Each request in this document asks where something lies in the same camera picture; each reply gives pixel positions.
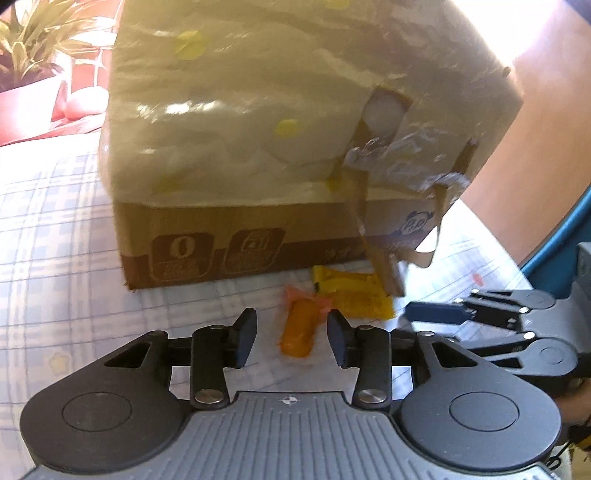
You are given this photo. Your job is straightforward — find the small yellow snack packet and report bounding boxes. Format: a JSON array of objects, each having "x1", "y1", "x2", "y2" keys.
[{"x1": 311, "y1": 265, "x2": 398, "y2": 320}]

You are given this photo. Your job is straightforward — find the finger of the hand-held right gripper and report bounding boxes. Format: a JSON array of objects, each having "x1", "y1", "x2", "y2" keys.
[
  {"x1": 405, "y1": 290, "x2": 557, "y2": 329},
  {"x1": 416, "y1": 330, "x2": 539, "y2": 368}
]

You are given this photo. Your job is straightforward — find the printed room wall backdrop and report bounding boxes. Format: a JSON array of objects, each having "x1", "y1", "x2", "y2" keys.
[{"x1": 0, "y1": 0, "x2": 125, "y2": 148}]

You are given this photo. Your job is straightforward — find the plastic-wrapped cardboard box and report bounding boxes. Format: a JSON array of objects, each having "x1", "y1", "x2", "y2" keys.
[{"x1": 97, "y1": 0, "x2": 525, "y2": 297}]

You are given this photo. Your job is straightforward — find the blue plastic object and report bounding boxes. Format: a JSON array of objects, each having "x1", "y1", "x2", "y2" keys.
[{"x1": 519, "y1": 189, "x2": 591, "y2": 282}]

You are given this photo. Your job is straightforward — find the brown wooden panel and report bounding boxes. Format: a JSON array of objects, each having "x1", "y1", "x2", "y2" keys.
[{"x1": 457, "y1": 23, "x2": 591, "y2": 264}]

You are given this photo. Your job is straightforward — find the blue checked tablecloth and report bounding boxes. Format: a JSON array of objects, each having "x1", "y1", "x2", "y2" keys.
[{"x1": 0, "y1": 115, "x2": 555, "y2": 472}]

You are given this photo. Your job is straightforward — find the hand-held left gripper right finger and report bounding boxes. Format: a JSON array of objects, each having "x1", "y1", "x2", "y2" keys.
[{"x1": 326, "y1": 310, "x2": 467, "y2": 411}]

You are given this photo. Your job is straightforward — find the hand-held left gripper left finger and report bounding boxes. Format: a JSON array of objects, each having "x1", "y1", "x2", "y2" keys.
[{"x1": 104, "y1": 308, "x2": 257, "y2": 409}]

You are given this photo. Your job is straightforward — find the small orange snack packet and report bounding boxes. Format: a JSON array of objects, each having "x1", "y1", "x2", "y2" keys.
[{"x1": 278, "y1": 285, "x2": 334, "y2": 359}]

